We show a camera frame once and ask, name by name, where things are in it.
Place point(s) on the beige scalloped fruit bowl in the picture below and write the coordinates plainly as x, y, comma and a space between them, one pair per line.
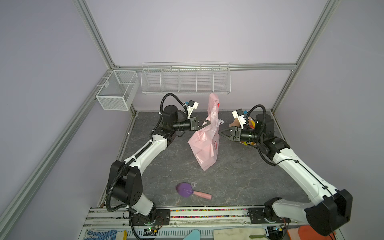
236, 123

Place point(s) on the blue white knit glove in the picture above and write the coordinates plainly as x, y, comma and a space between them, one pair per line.
107, 235

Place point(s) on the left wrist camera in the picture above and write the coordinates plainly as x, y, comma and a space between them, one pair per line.
191, 105

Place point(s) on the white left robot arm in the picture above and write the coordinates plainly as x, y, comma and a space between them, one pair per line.
125, 186

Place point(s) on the small white wire basket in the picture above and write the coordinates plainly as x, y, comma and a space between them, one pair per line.
118, 91

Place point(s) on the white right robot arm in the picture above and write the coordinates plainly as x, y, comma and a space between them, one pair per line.
328, 209

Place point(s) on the purple pink spatula brush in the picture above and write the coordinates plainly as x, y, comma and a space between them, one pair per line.
186, 190

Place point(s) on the orange rubber glove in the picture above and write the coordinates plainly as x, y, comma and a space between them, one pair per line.
307, 233

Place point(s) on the yellow green banana lying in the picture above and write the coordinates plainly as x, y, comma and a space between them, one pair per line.
249, 143

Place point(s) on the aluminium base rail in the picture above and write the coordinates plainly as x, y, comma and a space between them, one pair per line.
178, 217

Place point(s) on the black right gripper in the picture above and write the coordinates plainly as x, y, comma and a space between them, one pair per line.
237, 138

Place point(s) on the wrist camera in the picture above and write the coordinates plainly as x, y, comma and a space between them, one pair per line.
191, 105
238, 114

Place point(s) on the long white wire shelf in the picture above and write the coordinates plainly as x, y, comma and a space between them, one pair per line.
186, 78

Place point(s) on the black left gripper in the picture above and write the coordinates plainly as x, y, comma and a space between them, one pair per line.
194, 124

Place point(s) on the pink plastic bag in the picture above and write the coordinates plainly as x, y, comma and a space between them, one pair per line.
205, 142

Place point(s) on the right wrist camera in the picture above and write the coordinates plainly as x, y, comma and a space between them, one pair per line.
238, 114

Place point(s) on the teal tool handle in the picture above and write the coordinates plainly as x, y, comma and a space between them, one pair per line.
193, 235

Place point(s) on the beige cloth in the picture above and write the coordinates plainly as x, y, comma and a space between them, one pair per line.
240, 234

